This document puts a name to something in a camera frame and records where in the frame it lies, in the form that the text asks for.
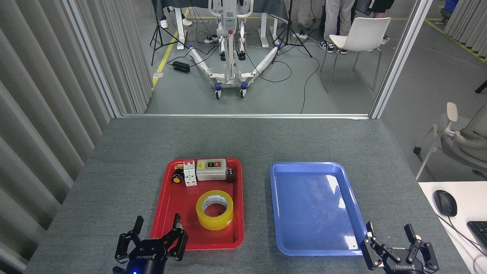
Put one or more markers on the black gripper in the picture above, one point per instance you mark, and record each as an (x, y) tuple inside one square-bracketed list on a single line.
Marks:
[(399, 267), (146, 262)]

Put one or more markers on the yellow tape roll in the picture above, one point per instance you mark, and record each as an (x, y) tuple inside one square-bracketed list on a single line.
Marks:
[(215, 222)]

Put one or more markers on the red plastic tray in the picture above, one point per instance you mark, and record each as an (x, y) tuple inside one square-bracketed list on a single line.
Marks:
[(179, 209)]

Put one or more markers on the black computer mouse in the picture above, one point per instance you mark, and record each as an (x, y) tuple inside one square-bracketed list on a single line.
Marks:
[(445, 203)]

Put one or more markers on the yellow push button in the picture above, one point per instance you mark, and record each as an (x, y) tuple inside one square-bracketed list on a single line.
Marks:
[(177, 179)]

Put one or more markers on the white circuit breaker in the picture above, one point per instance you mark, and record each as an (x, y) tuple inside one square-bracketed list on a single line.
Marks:
[(190, 175)]

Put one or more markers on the black keyboard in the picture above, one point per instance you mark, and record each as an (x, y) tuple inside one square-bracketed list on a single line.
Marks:
[(479, 232)]

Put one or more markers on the blue plastic tray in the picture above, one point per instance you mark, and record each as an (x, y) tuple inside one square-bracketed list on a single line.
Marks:
[(308, 209)]

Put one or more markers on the dark red cylindrical knob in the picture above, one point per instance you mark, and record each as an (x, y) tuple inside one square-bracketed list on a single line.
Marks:
[(231, 176)]

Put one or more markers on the grey office chair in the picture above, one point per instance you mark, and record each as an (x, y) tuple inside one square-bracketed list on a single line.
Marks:
[(471, 144)]

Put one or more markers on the black power adapter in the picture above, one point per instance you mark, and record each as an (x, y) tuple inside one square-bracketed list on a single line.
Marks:
[(181, 67)]

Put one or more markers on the white wheeled stand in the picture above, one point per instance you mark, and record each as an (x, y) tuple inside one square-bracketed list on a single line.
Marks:
[(230, 72)]

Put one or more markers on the white power strip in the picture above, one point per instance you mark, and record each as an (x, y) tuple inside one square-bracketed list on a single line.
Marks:
[(211, 39)]

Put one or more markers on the black tripod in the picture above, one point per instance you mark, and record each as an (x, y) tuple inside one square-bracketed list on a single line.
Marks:
[(156, 30), (290, 26)]

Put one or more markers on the white chair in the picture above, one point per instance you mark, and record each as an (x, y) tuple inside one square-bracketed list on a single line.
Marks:
[(361, 36)]

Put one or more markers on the person with white shoes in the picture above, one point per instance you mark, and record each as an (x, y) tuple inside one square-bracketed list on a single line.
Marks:
[(164, 23)]

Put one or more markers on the person in light trousers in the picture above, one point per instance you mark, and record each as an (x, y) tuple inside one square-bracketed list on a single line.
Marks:
[(335, 19)]

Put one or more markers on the person in black shorts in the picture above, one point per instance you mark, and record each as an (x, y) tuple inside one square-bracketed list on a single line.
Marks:
[(382, 5)]

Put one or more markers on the grey push button switch box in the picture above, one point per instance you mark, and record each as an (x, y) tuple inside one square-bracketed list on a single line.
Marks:
[(211, 173)]

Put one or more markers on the silver frame rail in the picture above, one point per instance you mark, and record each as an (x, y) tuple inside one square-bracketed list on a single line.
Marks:
[(247, 115)]

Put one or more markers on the silver frame post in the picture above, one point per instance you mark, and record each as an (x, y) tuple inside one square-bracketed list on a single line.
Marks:
[(93, 57), (401, 57)]

